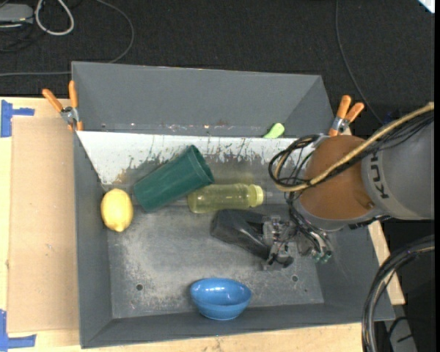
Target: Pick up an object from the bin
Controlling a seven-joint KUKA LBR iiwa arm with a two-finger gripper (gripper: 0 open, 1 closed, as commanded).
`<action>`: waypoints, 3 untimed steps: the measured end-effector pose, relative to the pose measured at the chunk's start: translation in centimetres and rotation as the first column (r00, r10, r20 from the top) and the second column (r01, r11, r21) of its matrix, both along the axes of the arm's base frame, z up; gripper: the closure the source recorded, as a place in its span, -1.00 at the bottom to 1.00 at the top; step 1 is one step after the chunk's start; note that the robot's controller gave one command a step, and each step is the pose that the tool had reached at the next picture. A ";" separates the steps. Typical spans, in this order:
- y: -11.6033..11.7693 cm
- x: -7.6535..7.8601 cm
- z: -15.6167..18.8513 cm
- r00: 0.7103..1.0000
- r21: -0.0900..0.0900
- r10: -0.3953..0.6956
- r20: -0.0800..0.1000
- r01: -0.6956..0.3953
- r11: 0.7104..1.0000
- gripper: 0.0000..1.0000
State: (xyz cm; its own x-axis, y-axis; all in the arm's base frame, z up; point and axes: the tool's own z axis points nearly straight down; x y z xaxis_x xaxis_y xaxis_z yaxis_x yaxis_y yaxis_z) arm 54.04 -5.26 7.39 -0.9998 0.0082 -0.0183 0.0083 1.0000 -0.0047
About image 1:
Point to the dark green plastic cup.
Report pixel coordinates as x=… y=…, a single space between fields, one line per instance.
x=172 y=182

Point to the brown cardboard board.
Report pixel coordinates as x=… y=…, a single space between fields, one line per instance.
x=40 y=215

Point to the grey metal bin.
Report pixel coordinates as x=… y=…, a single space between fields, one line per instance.
x=176 y=255

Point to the clear plastic bottle yellow cap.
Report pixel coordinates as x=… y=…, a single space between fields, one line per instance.
x=220 y=198

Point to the light green curved piece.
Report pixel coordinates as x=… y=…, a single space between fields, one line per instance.
x=274 y=131

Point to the black plastic packet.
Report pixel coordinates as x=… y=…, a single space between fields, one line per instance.
x=238 y=229

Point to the yellow lemon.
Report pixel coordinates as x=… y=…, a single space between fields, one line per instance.
x=116 y=209

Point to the blue bowl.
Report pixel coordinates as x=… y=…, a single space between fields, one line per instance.
x=220 y=301

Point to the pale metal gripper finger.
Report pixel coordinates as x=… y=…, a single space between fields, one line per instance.
x=276 y=227
x=280 y=256

